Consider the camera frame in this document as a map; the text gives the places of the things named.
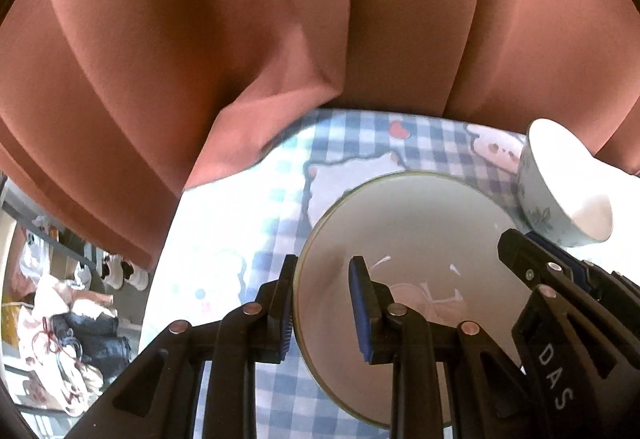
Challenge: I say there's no orange curtain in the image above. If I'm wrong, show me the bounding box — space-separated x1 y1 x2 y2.
0 0 640 271

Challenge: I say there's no white floral bowl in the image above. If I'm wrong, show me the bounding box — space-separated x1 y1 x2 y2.
515 119 615 248
295 170 533 430

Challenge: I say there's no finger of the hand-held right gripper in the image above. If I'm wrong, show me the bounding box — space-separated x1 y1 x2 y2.
497 229 576 292
525 233 640 345

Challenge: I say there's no pile of clothes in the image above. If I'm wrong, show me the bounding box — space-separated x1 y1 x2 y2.
15 274 133 415

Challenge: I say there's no blue checked bear tablecloth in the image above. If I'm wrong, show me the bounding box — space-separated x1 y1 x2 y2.
137 108 640 439

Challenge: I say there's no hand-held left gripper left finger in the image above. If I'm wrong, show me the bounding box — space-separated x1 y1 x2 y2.
65 255 299 439

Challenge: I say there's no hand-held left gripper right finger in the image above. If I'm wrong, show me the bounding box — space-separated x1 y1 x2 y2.
348 255 546 439

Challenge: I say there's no row of white shoes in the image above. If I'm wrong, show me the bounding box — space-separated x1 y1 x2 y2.
74 253 151 292

